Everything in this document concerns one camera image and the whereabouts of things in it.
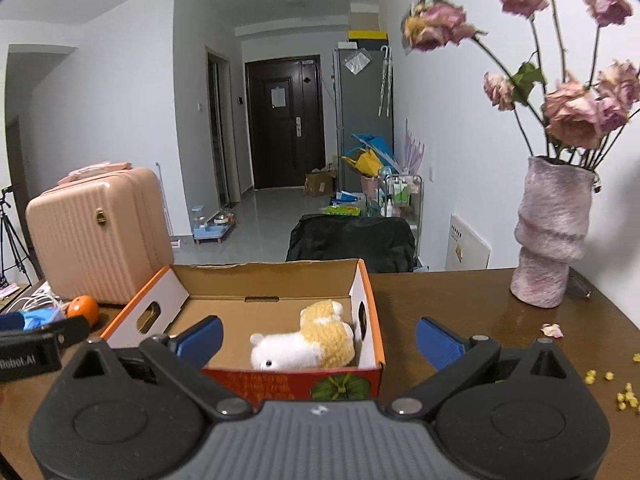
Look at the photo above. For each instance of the pink fuzzy vase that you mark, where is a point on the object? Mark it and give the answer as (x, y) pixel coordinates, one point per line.
(550, 240)

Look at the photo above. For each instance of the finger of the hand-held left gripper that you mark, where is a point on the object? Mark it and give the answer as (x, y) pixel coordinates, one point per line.
(70, 331)

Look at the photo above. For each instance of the pink ribbed suitcase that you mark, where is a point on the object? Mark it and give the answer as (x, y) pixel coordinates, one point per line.
(100, 250)

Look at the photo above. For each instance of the white flat panel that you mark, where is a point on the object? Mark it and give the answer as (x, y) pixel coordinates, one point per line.
(467, 245)

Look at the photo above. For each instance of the pink cloth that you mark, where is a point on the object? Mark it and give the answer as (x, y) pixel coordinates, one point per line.
(95, 170)

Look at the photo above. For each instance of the purple feather wall decoration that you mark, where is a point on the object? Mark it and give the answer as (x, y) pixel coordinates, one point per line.
(414, 150)

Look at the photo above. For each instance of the green packet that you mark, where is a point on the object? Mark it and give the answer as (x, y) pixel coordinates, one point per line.
(345, 210)

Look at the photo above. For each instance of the white hanging umbrella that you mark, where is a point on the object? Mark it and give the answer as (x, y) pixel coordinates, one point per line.
(386, 80)

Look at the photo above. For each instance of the white pole stand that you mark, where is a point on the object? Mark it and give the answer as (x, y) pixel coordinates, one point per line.
(161, 200)

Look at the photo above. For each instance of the dried pink roses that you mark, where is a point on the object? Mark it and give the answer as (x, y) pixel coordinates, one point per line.
(575, 110)

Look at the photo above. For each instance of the black tripod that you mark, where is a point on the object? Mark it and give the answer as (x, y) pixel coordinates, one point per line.
(10, 240)

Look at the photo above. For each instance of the dark brown entrance door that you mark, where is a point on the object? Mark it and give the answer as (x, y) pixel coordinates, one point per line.
(280, 150)

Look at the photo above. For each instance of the yellow and black box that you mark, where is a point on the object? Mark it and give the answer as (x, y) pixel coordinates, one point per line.
(368, 37)

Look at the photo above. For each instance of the white and yellow plush toy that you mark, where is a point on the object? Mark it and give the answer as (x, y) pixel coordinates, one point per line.
(290, 350)

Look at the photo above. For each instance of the black cloth cover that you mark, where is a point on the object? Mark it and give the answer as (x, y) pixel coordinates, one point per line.
(350, 240)

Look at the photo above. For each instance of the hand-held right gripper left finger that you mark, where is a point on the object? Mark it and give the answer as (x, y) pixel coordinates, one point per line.
(200, 342)

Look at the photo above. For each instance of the clear plastic bag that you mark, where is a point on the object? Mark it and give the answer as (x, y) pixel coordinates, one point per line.
(357, 61)

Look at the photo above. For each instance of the yellow bag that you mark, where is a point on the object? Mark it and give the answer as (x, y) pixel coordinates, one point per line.
(367, 162)

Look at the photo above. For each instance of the orange fruit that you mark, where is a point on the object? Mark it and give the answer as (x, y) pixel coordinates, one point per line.
(82, 309)

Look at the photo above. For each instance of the orange cardboard box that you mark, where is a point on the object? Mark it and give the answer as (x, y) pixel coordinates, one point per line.
(225, 290)

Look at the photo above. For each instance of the brown cardboard carton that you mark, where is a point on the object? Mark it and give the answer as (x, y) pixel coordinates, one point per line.
(320, 184)

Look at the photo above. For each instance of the pink bucket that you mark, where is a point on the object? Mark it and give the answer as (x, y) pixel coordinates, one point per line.
(371, 185)

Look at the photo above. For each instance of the grey refrigerator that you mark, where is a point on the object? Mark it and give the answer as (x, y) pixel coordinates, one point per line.
(360, 105)

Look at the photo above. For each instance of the scattered yellow kernels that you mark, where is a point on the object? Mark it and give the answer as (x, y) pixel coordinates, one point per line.
(625, 397)

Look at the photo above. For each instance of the blue pet feeder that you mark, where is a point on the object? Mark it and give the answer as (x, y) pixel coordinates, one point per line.
(210, 230)

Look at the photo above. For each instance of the pink fallen petal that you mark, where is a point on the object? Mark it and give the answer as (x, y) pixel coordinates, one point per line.
(552, 330)

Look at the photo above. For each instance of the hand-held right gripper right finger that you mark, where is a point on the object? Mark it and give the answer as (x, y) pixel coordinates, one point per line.
(440, 344)

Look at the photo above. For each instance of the blue bag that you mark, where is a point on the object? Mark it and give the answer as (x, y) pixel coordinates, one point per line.
(377, 142)

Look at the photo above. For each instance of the dark glass side door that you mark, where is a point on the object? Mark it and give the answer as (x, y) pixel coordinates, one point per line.
(217, 130)

